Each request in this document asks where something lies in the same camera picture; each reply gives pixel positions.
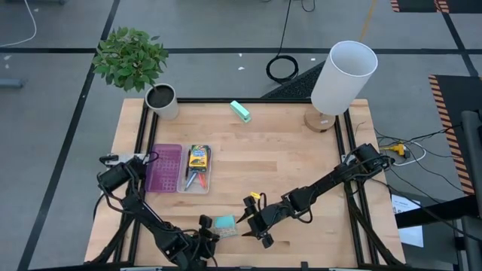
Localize white lamp with wooden base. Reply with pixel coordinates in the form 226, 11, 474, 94
304, 40, 379, 133

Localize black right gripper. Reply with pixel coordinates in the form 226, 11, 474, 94
236, 196, 291, 249

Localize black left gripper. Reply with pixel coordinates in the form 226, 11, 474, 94
176, 215, 221, 270

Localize black aluminium table frame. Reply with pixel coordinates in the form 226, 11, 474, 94
84, 97, 407, 271

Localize purple handled scissors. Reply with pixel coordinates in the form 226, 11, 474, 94
184, 171, 198, 191

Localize black hazard striped floor mat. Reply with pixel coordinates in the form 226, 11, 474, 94
428, 74, 482, 196
389, 0, 482, 14

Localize black beam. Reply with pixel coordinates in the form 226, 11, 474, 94
395, 194, 482, 230

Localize grey post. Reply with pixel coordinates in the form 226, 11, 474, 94
461, 110, 482, 271

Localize green yellow crayon box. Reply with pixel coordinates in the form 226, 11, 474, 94
188, 145, 210, 172

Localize yellow cable connector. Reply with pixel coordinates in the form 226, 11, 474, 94
387, 142, 407, 156

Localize coiled black floor cable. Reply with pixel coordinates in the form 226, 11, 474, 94
265, 0, 300, 84

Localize white paper sheet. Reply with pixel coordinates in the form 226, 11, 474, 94
391, 193, 425, 248

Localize white floor cable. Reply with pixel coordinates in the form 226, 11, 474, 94
0, 0, 38, 48

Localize black ribbed floor mat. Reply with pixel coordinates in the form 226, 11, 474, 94
261, 59, 327, 101

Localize clear plastic pencil box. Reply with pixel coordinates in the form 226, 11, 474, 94
176, 144, 213, 195

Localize mint green stapler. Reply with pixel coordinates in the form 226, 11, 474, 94
229, 99, 252, 123

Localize grey floor foot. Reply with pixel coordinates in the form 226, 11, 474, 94
0, 78, 28, 90

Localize purple and clear tray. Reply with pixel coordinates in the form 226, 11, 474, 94
145, 143, 183, 193

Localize green plant in white pot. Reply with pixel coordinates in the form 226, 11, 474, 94
92, 26, 180, 121

